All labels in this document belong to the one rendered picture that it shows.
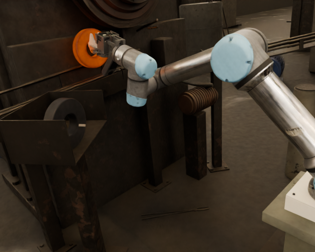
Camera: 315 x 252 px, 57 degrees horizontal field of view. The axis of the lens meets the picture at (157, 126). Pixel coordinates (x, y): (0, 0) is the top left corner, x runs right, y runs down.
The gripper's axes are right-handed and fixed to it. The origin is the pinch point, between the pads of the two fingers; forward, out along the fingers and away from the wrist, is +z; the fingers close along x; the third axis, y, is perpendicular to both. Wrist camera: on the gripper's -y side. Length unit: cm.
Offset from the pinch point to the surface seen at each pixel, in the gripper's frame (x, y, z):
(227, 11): -706, -148, 382
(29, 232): 41, -86, -1
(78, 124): 26.7, -10.2, -33.3
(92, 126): 19.0, -16.9, -28.4
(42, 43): 15.8, 0.1, 9.5
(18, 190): 34, -87, 28
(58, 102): 31.9, -1.0, -32.6
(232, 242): -18, -68, -75
